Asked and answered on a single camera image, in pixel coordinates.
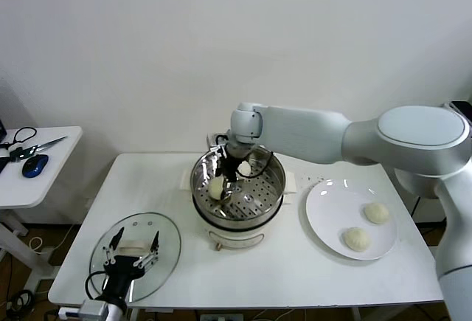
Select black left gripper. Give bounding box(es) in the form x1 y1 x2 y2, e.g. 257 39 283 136
101 227 161 300

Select round glass pot lid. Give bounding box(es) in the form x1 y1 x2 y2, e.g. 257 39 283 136
88 212 182 304

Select metal scissors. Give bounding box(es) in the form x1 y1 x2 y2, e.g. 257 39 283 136
10 137 69 162

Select small white side table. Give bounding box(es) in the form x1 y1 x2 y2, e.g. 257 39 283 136
0 126 83 302

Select large white plate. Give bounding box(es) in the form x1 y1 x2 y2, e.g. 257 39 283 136
305 178 398 261

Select white electric cooking pot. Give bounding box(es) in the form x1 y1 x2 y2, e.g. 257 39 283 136
191 191 292 252

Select black coiled floor cable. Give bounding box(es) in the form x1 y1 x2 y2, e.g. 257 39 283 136
0 289 36 314

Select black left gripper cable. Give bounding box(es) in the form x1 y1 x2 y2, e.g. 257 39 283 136
86 271 108 300

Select stainless steel steamer basket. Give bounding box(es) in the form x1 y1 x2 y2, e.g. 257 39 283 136
178 143 297 226

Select blue computer mouse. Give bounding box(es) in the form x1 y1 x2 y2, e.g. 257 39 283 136
21 154 49 179

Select white floor cable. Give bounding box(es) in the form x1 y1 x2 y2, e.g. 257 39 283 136
28 223 77 255

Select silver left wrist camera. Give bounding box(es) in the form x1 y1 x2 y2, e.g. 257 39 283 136
58 298 111 321

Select black flat device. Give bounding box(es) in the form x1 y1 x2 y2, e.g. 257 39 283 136
450 100 472 114

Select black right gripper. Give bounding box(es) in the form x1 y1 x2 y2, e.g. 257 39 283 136
215 154 244 204

